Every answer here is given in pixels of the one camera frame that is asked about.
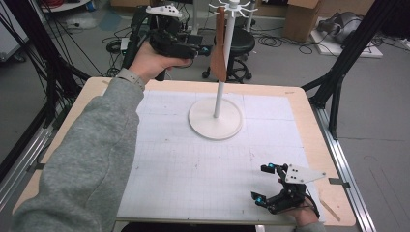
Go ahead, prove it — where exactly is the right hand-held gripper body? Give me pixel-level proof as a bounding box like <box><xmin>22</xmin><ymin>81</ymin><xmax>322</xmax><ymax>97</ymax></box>
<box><xmin>265</xmin><ymin>162</ymin><xmax>327</xmax><ymax>216</ymax></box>

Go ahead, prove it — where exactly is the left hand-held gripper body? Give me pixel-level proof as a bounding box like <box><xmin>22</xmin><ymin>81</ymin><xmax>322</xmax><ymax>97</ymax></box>
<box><xmin>146</xmin><ymin>3</ymin><xmax>201</xmax><ymax>81</ymax></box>

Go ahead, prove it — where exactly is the wooden spatula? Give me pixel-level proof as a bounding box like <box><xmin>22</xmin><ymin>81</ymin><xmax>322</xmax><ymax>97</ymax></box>
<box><xmin>209</xmin><ymin>6</ymin><xmax>228</xmax><ymax>83</ymax></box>

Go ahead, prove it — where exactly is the white hook stand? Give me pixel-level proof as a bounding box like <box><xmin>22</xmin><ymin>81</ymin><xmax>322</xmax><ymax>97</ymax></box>
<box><xmin>188</xmin><ymin>0</ymin><xmax>259</xmax><ymax>141</ymax></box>

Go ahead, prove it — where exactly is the person's right hand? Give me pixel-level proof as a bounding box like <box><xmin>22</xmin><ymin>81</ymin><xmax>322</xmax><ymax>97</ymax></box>
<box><xmin>285</xmin><ymin>196</ymin><xmax>320</xmax><ymax>227</ymax></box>

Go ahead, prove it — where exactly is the person's left hand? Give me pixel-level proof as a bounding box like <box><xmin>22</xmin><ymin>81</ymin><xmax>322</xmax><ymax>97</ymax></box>
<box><xmin>128</xmin><ymin>39</ymin><xmax>191</xmax><ymax>85</ymax></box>

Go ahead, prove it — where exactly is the black round stool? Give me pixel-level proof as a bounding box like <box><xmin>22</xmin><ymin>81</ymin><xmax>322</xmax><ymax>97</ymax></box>
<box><xmin>202</xmin><ymin>27</ymin><xmax>256</xmax><ymax>85</ymax></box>

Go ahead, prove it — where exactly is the thin wooden strip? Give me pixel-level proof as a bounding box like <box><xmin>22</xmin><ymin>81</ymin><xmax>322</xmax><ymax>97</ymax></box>
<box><xmin>318</xmin><ymin>197</ymin><xmax>341</xmax><ymax>223</ymax></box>

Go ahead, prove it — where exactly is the grey tape piece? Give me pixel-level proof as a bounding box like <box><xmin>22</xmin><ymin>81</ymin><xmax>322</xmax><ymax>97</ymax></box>
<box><xmin>328</xmin><ymin>177</ymin><xmax>351</xmax><ymax>189</ymax></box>

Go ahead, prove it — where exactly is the beige wristwatch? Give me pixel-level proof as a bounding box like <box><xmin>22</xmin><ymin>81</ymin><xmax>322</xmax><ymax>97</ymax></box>
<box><xmin>115</xmin><ymin>67</ymin><xmax>147</xmax><ymax>92</ymax></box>

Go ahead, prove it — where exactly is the white grid mat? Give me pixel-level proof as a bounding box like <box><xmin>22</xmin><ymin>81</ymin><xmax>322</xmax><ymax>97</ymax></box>
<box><xmin>116</xmin><ymin>89</ymin><xmax>326</xmax><ymax>225</ymax></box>

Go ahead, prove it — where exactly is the tall open cardboard box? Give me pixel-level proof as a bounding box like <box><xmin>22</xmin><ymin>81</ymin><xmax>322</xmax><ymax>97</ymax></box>
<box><xmin>282</xmin><ymin>0</ymin><xmax>324</xmax><ymax>44</ymax></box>

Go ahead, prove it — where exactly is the grey backpack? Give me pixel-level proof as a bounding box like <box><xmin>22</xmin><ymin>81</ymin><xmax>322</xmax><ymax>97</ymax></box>
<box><xmin>317</xmin><ymin>11</ymin><xmax>365</xmax><ymax>45</ymax></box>

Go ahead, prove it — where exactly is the white floor board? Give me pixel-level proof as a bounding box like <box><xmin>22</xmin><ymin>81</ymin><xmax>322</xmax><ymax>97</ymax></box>
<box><xmin>309</xmin><ymin>31</ymin><xmax>385</xmax><ymax>60</ymax></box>

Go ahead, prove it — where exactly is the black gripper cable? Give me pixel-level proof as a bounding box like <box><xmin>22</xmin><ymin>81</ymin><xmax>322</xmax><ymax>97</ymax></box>
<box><xmin>304</xmin><ymin>192</ymin><xmax>321</xmax><ymax>219</ymax></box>

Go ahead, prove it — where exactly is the black floor cable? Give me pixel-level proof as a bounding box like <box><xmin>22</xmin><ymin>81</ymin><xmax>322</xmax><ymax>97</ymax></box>
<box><xmin>254</xmin><ymin>32</ymin><xmax>321</xmax><ymax>56</ymax></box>
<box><xmin>102</xmin><ymin>25</ymin><xmax>153</xmax><ymax>78</ymax></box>

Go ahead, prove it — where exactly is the aluminium rail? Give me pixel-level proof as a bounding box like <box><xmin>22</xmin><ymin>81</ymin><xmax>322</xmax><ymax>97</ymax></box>
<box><xmin>309</xmin><ymin>104</ymin><xmax>377</xmax><ymax>232</ymax></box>
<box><xmin>0</xmin><ymin>125</ymin><xmax>55</xmax><ymax>212</ymax></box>

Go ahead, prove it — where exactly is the black metal frame strut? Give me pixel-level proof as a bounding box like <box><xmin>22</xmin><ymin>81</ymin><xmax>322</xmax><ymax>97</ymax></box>
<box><xmin>4</xmin><ymin>0</ymin><xmax>93</xmax><ymax>129</ymax></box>
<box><xmin>302</xmin><ymin>0</ymin><xmax>410</xmax><ymax>140</ymax></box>

